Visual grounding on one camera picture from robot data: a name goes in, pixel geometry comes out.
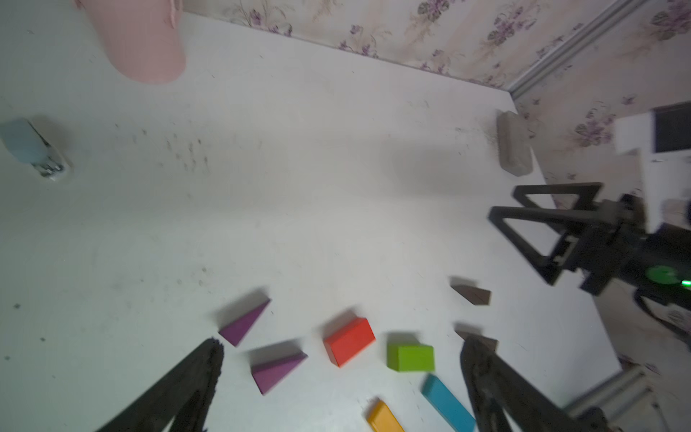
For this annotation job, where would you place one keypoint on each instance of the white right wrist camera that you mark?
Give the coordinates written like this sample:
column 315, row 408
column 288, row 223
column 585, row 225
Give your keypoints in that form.
column 660, row 138

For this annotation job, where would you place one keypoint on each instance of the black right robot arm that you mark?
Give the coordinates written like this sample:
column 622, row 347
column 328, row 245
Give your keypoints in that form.
column 606, row 240

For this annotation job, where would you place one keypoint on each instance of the grey board eraser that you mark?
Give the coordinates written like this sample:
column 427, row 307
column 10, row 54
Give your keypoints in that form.
column 514, row 151

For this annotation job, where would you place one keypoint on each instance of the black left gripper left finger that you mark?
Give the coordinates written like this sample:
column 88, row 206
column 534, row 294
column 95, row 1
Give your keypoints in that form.
column 181, row 399

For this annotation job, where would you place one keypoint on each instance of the blue rectangular block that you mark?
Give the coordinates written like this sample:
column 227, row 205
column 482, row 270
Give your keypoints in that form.
column 445, row 403

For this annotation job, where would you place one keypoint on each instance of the red cube block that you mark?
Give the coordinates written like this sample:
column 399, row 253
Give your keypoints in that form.
column 349, row 341

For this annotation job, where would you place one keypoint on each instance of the purple triangular wedge block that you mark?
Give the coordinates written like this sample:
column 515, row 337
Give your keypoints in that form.
column 236, row 331

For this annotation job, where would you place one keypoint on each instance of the yellow rectangular block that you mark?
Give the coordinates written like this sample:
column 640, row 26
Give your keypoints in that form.
column 381, row 419

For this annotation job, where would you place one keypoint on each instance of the green cube block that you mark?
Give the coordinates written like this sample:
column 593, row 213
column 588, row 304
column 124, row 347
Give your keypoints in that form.
column 404, row 358

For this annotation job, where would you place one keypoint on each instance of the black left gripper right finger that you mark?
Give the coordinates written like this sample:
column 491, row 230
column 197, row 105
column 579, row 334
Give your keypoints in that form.
column 500, row 396

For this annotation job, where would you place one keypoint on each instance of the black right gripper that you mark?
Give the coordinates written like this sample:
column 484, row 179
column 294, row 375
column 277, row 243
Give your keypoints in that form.
column 605, row 241

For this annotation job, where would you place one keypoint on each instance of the brown triangular wedge block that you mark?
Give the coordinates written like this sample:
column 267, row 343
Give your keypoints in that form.
column 476, row 296

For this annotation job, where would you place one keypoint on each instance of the pink pen holder cup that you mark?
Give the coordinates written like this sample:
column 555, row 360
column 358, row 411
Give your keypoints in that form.
column 140, row 38

